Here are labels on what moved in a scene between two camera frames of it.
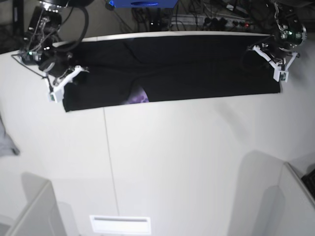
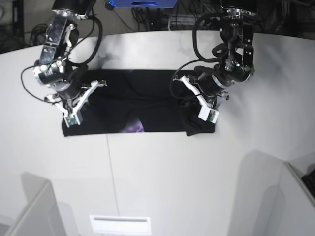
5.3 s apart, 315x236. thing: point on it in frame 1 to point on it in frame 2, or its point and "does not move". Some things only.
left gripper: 57,65 to 67,89
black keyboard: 309,181 does not move
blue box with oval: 143,4 does not move
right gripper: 279,51 to 208,85
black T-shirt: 146,70 to 141,101
